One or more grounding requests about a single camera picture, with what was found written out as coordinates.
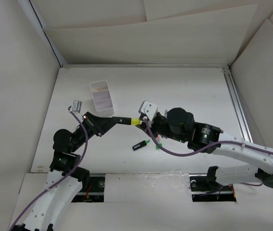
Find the aluminium rail right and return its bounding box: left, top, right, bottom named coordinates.
left=222, top=65, right=253, bottom=143

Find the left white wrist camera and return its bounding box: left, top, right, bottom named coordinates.
left=71, top=100, right=82, bottom=113

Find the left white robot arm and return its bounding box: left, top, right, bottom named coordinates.
left=10, top=112, right=132, bottom=231

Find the black green highlighter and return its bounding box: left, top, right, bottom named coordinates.
left=132, top=140, right=150, bottom=151

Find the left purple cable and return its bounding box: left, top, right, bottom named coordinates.
left=8, top=107, right=89, bottom=231

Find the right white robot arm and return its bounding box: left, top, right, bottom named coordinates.
left=139, top=103, right=273, bottom=190

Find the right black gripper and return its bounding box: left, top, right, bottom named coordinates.
left=135, top=115, right=187, bottom=143

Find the yellow highlighter cap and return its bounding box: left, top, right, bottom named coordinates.
left=131, top=118, right=142, bottom=126

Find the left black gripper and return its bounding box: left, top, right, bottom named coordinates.
left=71, top=111, right=121, bottom=152

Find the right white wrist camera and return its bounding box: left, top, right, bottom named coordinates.
left=138, top=100, right=158, bottom=121

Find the white three-compartment organizer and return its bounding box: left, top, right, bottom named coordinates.
left=89, top=80, right=114, bottom=117

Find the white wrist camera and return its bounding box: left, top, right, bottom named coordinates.
left=138, top=100, right=158, bottom=121
left=71, top=100, right=82, bottom=113

